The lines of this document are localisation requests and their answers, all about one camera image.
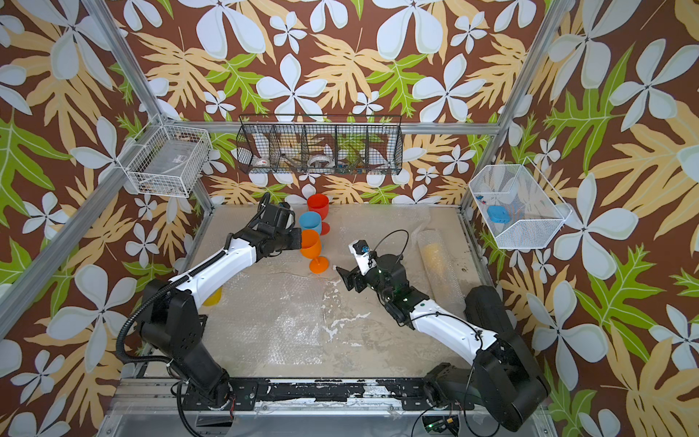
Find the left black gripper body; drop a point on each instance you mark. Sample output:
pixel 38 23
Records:
pixel 288 240

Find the yellow tape roll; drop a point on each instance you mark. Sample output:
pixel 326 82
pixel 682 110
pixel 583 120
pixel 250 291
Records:
pixel 214 298

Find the black mounting rail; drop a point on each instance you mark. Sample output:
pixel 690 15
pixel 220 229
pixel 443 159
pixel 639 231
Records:
pixel 249 394

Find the bubble orange glass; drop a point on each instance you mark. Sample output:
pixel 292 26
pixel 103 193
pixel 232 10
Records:
pixel 371 223

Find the orange wine glass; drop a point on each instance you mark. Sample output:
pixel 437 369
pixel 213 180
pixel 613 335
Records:
pixel 311 248

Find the bubble blue glass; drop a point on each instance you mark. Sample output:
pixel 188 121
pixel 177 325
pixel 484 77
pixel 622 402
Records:
pixel 268 319

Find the blue wine glass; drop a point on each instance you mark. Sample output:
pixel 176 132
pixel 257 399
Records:
pixel 311 221

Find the bubble yellow glass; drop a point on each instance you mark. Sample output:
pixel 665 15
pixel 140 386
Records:
pixel 441 272

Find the white tape roll in basket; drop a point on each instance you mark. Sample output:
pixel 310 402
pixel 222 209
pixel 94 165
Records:
pixel 320 162

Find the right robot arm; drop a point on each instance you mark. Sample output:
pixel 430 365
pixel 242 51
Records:
pixel 502 375

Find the red wine glass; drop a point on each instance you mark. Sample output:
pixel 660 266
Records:
pixel 319 203

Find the black wire basket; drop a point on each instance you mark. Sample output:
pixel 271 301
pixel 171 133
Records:
pixel 359 144

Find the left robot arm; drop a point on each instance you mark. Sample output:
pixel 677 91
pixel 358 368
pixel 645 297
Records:
pixel 166 327

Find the blue object in basket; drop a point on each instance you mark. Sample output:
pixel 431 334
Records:
pixel 498 214

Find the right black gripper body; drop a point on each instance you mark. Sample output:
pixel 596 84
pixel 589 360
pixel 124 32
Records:
pixel 374 281

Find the white wire basket left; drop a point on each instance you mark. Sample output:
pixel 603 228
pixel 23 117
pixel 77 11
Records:
pixel 168 160

